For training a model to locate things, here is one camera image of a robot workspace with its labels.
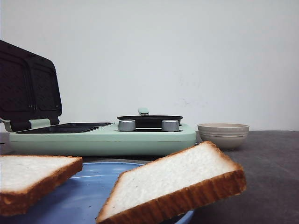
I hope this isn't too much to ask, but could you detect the silver control knob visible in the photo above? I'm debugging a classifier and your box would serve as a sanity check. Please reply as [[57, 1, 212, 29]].
[[118, 119, 136, 132], [161, 120, 179, 132]]

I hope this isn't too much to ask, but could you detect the blue plate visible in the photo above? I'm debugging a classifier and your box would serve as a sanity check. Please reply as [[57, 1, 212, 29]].
[[0, 162, 194, 224]]

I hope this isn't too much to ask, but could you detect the mint green breakfast maker base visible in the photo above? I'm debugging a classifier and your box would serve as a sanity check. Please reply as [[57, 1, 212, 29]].
[[9, 123, 196, 156]]

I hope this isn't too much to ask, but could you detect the grey table cloth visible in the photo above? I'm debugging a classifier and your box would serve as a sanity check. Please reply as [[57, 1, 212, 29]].
[[0, 130, 299, 224]]

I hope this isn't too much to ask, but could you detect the white bread slice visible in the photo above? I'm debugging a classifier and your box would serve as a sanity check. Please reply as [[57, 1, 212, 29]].
[[96, 141, 246, 224], [0, 155, 83, 216]]

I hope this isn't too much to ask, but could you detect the right silver control knob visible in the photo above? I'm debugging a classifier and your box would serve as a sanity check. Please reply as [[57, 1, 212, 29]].
[[161, 120, 179, 132]]

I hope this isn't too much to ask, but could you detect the beige ribbed bowl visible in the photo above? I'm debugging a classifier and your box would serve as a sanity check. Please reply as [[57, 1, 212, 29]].
[[198, 123, 249, 151]]

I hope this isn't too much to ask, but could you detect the black round frying pan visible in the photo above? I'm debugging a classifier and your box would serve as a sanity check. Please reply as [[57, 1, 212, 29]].
[[117, 107, 183, 128]]

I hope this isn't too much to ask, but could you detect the left silver control knob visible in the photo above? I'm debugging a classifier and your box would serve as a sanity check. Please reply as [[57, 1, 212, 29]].
[[118, 119, 136, 132]]

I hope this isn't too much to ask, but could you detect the breakfast maker hinged lid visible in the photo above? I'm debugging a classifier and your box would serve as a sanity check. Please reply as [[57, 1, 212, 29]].
[[0, 41, 62, 132]]

